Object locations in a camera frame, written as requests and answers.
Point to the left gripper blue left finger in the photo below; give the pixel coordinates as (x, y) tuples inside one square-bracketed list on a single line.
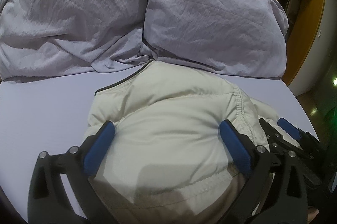
[(95, 148)]

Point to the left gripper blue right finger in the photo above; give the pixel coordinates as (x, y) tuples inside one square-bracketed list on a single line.
[(238, 152)]

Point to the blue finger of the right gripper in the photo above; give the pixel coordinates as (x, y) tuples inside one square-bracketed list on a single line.
[(289, 128)]

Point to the white puffer jacket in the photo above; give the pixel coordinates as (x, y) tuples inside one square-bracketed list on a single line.
[(167, 163)]

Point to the lavender bed sheet mattress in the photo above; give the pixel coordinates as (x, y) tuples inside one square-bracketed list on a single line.
[(43, 125)]

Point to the left lavender pillow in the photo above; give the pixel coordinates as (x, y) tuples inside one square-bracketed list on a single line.
[(53, 38)]

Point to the lavender pillow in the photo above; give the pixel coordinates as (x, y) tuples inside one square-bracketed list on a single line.
[(230, 37), (53, 38)]

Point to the right lavender pillow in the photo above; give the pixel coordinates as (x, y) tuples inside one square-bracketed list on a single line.
[(230, 37)]

